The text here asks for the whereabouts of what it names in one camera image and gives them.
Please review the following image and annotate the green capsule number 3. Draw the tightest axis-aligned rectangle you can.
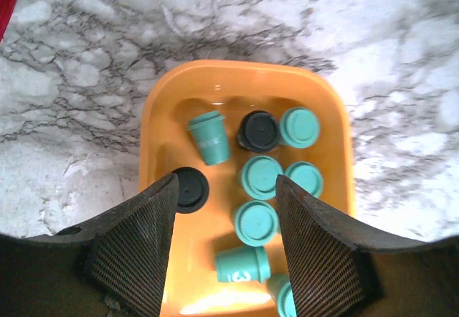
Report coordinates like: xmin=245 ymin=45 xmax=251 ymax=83
xmin=279 ymin=107 xmax=321 ymax=148

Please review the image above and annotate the black coffee capsule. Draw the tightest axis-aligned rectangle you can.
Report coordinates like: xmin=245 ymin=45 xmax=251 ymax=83
xmin=237 ymin=110 xmax=280 ymax=153

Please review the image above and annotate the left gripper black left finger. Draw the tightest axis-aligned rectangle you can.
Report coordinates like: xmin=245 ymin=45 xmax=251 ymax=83
xmin=1 ymin=174 xmax=179 ymax=316

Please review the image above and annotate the orange plastic storage basket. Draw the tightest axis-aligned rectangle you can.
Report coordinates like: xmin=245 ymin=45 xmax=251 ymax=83
xmin=139 ymin=60 xmax=356 ymax=316

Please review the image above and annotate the green capsule late added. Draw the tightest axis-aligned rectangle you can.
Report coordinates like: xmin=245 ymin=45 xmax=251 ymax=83
xmin=267 ymin=273 xmax=297 ymax=317

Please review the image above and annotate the green capsule with number 3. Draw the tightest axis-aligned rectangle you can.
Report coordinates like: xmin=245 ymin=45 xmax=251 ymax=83
xmin=232 ymin=200 xmax=280 ymax=247

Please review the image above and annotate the green capsule with chinese text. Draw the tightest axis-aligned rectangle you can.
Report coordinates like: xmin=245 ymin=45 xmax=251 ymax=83
xmin=239 ymin=156 xmax=283 ymax=201

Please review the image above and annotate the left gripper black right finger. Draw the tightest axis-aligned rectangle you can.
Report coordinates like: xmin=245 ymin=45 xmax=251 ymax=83
xmin=276 ymin=176 xmax=458 ymax=316

